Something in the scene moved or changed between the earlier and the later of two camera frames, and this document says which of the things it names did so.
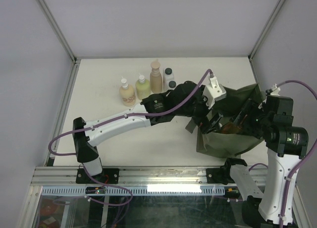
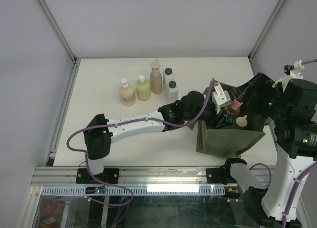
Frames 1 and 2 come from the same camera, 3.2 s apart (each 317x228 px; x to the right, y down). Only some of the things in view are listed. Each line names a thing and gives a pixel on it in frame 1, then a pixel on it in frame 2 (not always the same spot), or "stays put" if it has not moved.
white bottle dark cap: (168, 74) stays put
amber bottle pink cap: (230, 128) → (232, 112)
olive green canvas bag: (224, 145) stays put
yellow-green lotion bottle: (142, 87) stays put
